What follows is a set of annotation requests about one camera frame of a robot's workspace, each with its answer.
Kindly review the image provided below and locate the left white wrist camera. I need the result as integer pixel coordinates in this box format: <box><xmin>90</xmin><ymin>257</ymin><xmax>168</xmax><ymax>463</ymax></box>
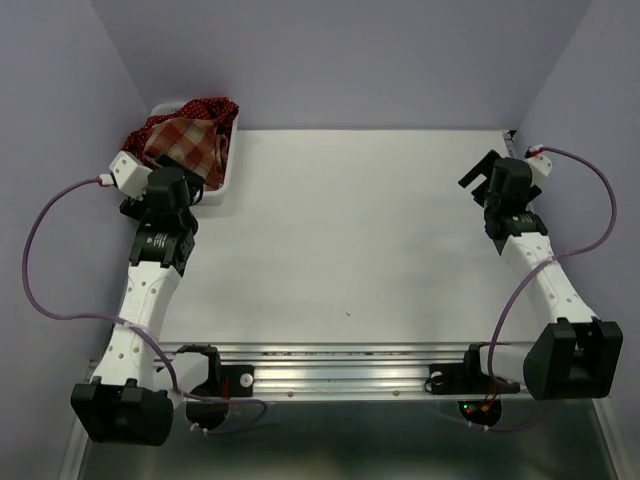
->
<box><xmin>99</xmin><ymin>151</ymin><xmax>152</xmax><ymax>200</ymax></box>

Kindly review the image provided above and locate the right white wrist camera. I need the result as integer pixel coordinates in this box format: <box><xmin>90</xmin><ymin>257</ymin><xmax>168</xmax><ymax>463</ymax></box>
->
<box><xmin>525</xmin><ymin>144</ymin><xmax>553</xmax><ymax>184</ymax></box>

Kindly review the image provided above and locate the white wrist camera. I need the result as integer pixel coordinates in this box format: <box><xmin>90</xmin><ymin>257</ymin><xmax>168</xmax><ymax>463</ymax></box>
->
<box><xmin>525</xmin><ymin>144</ymin><xmax>553</xmax><ymax>184</ymax></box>
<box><xmin>99</xmin><ymin>151</ymin><xmax>152</xmax><ymax>200</ymax></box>

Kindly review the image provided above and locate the white plastic basket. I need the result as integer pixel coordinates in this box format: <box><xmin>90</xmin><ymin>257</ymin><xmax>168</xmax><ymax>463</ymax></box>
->
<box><xmin>149</xmin><ymin>101</ymin><xmax>239</xmax><ymax>206</ymax></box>

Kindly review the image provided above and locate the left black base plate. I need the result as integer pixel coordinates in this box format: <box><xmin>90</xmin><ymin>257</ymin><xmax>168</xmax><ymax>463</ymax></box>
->
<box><xmin>173</xmin><ymin>344</ymin><xmax>255</xmax><ymax>399</ymax></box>

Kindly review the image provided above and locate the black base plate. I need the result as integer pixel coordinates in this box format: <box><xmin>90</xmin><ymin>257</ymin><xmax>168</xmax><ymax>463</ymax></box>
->
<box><xmin>173</xmin><ymin>344</ymin><xmax>255</xmax><ymax>399</ymax></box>
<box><xmin>423</xmin><ymin>362</ymin><xmax>522</xmax><ymax>396</ymax></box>

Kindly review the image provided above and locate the red plaid skirt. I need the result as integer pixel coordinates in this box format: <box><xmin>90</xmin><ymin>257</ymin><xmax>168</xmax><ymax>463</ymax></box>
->
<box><xmin>143</xmin><ymin>118</ymin><xmax>230</xmax><ymax>190</ymax></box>

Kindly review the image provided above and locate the red polka dot skirt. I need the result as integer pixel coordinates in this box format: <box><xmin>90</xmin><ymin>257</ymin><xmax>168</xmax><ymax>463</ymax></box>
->
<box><xmin>121</xmin><ymin>97</ymin><xmax>239</xmax><ymax>162</ymax></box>

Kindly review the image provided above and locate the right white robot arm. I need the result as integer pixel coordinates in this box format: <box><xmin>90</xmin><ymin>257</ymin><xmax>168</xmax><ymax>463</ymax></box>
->
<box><xmin>424</xmin><ymin>145</ymin><xmax>623</xmax><ymax>400</ymax></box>

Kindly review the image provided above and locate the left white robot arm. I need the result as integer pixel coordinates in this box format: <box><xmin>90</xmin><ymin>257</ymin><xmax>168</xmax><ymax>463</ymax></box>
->
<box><xmin>71</xmin><ymin>159</ymin><xmax>258</xmax><ymax>446</ymax></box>

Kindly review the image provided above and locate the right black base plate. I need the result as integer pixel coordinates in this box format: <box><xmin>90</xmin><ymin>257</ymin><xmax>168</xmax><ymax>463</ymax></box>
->
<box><xmin>423</xmin><ymin>362</ymin><xmax>522</xmax><ymax>396</ymax></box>

